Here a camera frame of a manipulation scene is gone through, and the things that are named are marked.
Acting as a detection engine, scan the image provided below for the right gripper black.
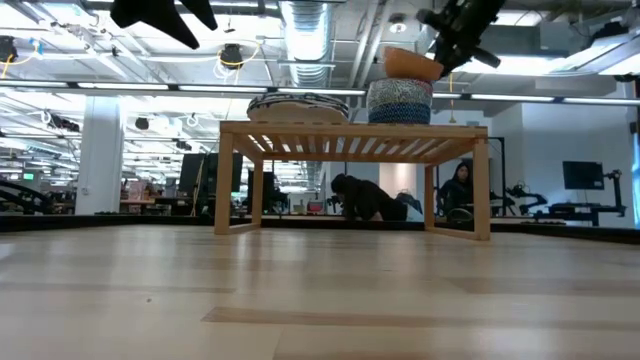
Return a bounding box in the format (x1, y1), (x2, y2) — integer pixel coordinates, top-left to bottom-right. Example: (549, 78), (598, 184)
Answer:
(417, 0), (506, 77)

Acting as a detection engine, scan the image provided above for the turquoise bowl with orange outside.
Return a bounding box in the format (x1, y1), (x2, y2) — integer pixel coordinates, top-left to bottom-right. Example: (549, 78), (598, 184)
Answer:
(383, 46), (445, 83)

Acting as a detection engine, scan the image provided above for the yellow patterned ceramic bowl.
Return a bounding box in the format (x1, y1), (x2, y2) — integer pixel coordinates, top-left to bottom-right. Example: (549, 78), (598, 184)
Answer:
(368, 103), (432, 125)

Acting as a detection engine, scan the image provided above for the black monitor on arm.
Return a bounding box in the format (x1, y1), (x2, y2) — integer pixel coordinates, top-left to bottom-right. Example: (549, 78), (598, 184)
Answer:
(562, 160), (606, 192)

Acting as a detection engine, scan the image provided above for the wooden slatted shelf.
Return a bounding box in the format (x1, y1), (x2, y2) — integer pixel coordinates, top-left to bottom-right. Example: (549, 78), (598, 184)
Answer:
(214, 120), (492, 242)

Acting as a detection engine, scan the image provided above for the black ceiling device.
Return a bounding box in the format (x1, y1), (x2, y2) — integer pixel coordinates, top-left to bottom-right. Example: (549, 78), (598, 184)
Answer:
(219, 43), (245, 71)

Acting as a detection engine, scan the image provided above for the long ceiling light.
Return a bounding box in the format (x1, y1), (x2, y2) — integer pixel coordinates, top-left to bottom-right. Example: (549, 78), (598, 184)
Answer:
(432, 92), (640, 107)
(0, 81), (367, 97)

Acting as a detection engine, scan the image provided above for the person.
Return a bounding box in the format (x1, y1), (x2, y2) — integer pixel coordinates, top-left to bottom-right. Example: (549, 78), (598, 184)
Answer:
(436, 160), (474, 217)
(330, 173), (409, 222)

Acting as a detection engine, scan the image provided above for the white pillar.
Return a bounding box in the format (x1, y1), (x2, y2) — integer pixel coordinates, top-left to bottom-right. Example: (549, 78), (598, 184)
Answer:
(74, 95), (125, 216)

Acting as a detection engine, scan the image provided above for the dark monitor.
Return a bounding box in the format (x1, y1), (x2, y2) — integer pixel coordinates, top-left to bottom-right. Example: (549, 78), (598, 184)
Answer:
(178, 152), (244, 212)

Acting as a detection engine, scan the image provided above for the silver ventilation duct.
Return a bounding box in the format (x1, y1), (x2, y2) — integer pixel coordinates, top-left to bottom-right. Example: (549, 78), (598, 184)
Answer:
(278, 0), (335, 89)

